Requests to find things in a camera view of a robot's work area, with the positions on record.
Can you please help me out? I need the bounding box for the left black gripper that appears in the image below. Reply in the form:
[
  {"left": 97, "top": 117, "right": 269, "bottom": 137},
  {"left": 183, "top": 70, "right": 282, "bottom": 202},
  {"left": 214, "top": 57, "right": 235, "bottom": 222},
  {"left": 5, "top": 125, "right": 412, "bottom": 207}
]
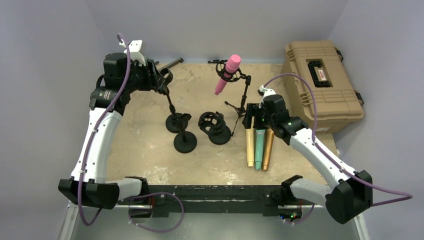
[{"left": 123, "top": 59, "right": 164, "bottom": 94}]

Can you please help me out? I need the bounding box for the yellow microphone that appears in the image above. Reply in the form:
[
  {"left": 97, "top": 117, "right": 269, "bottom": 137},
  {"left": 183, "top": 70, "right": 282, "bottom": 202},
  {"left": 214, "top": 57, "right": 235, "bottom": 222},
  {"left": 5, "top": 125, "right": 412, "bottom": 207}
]
[{"left": 245, "top": 128, "right": 255, "bottom": 168}]

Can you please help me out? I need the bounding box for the teal microphone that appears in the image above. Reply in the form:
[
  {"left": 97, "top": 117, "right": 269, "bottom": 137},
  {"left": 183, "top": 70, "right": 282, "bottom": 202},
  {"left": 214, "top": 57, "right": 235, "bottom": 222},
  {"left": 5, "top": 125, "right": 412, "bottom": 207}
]
[{"left": 254, "top": 129, "right": 266, "bottom": 171}]

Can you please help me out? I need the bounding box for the gold microphone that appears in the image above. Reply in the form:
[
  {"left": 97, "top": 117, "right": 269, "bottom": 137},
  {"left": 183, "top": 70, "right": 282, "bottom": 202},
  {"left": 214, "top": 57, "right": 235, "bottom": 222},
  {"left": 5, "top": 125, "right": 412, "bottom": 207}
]
[{"left": 262, "top": 128, "right": 275, "bottom": 171}]

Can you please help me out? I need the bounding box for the clip round-base stand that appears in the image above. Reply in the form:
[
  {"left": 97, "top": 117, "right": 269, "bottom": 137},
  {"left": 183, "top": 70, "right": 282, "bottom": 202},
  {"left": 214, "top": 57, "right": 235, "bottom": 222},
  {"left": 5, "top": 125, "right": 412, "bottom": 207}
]
[
  {"left": 163, "top": 93, "right": 182, "bottom": 134},
  {"left": 173, "top": 113, "right": 198, "bottom": 154}
]

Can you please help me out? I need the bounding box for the shock mount round-base stand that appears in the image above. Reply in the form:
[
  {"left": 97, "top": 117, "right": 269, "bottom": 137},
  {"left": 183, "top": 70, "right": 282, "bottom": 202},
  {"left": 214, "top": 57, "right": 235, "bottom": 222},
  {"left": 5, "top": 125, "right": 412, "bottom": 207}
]
[{"left": 198, "top": 111, "right": 231, "bottom": 145}]

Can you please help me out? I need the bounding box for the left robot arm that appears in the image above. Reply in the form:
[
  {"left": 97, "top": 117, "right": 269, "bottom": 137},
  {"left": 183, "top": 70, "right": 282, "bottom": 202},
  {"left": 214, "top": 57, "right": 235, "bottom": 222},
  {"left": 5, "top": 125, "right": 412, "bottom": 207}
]
[{"left": 58, "top": 52, "right": 173, "bottom": 210}]

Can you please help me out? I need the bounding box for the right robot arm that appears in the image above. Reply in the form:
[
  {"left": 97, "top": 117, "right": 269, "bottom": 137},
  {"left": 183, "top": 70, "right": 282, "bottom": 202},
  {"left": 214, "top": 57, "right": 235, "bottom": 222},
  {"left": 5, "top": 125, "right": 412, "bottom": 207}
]
[{"left": 243, "top": 94, "right": 373, "bottom": 224}]

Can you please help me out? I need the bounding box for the pink microphone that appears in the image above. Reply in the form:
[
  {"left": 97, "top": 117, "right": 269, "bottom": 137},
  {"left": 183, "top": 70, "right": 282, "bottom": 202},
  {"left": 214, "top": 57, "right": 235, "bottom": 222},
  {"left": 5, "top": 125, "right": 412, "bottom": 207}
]
[{"left": 214, "top": 54, "right": 242, "bottom": 96}]

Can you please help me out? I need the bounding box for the tan hard case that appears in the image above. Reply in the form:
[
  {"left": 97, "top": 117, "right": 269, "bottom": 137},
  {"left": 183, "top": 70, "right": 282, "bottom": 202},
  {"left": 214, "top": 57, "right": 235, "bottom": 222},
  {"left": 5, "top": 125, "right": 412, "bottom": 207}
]
[{"left": 282, "top": 40, "right": 365, "bottom": 134}]

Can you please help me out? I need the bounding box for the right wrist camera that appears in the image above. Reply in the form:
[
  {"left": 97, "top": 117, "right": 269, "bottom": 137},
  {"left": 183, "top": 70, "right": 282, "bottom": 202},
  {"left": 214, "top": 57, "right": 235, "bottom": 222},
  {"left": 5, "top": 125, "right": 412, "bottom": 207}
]
[{"left": 258, "top": 85, "right": 276, "bottom": 108}]

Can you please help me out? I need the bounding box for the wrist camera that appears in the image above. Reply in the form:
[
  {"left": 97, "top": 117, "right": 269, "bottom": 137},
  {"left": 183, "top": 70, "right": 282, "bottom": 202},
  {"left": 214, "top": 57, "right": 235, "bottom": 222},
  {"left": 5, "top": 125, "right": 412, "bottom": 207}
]
[
  {"left": 128, "top": 40, "right": 147, "bottom": 66},
  {"left": 258, "top": 85, "right": 276, "bottom": 108}
]

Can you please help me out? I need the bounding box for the black tripod shock-mount stand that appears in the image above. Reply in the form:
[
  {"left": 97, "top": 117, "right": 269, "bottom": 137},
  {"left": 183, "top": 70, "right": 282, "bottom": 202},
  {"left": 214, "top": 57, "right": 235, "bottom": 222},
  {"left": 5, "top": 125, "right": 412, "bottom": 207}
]
[{"left": 207, "top": 59, "right": 253, "bottom": 137}]

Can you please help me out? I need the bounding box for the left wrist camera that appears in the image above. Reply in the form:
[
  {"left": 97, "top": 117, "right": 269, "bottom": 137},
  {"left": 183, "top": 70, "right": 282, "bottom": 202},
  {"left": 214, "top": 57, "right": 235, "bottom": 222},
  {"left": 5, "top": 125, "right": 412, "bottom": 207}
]
[{"left": 128, "top": 40, "right": 147, "bottom": 66}]

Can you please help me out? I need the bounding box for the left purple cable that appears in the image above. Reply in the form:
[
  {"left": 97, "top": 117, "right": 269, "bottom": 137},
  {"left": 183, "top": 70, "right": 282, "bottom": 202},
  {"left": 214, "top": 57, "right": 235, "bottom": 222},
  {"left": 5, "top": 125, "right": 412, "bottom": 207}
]
[{"left": 77, "top": 32, "right": 133, "bottom": 227}]

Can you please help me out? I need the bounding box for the black mounting base rail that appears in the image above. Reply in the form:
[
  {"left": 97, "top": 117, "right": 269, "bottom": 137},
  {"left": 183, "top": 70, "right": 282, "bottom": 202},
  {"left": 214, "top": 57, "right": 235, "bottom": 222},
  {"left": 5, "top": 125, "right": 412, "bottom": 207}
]
[{"left": 127, "top": 185, "right": 311, "bottom": 220}]

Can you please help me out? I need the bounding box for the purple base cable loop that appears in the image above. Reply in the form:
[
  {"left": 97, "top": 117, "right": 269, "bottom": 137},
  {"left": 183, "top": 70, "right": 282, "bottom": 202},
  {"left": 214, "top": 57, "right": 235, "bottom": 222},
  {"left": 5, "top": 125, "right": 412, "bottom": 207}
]
[{"left": 128, "top": 192, "right": 185, "bottom": 234}]

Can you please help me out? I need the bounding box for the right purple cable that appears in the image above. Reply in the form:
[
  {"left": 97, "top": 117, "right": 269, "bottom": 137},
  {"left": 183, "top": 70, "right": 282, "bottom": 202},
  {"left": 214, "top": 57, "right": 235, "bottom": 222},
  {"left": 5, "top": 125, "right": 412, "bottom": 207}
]
[{"left": 263, "top": 73, "right": 414, "bottom": 207}]

